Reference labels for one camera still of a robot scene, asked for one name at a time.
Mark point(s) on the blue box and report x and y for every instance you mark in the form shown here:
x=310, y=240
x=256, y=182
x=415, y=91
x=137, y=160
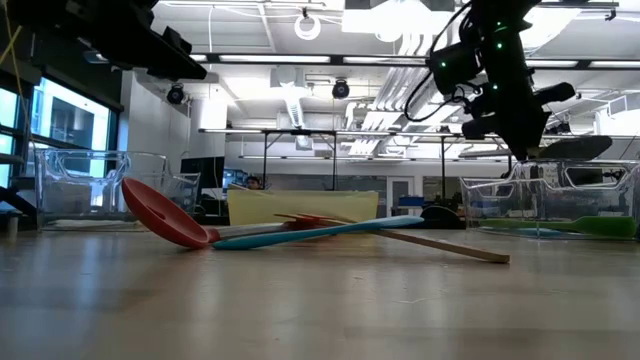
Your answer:
x=412, y=201

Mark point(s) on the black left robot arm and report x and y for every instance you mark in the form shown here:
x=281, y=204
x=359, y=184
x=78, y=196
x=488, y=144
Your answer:
x=75, y=25

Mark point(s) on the long ceiling light rail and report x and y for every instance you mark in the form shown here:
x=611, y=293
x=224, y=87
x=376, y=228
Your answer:
x=275, y=58

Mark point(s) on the white ceiling air duct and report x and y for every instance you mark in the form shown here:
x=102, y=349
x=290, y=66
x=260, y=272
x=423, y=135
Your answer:
x=295, y=107

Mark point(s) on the person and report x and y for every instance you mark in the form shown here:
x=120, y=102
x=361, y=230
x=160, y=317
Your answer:
x=253, y=183

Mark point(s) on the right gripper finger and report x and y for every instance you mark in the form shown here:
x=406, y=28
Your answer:
x=535, y=137
x=515, y=142

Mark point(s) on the small white cylinder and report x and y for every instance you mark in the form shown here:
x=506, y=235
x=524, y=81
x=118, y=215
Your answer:
x=12, y=227

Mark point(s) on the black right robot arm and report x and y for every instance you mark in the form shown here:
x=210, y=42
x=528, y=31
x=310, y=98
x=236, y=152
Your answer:
x=500, y=30

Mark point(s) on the black monitor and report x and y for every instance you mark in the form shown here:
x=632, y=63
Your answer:
x=202, y=172

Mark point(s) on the clear plastic container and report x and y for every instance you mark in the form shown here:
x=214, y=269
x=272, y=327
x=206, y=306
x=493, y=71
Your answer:
x=80, y=190
x=550, y=200

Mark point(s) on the black ceiling camera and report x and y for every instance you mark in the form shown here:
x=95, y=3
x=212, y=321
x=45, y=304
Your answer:
x=175, y=94
x=341, y=89

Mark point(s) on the blue silicone spatula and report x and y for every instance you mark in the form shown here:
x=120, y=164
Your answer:
x=280, y=238

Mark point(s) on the black metal rack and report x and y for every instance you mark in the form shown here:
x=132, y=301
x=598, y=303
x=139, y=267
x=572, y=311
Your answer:
x=300, y=132

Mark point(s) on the black metal table frame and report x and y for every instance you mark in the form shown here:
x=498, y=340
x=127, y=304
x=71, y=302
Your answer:
x=17, y=201

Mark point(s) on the yellow plastic bin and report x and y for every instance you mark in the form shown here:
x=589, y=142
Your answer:
x=300, y=205

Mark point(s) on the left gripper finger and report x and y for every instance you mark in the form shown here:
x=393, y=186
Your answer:
x=175, y=67
x=176, y=41

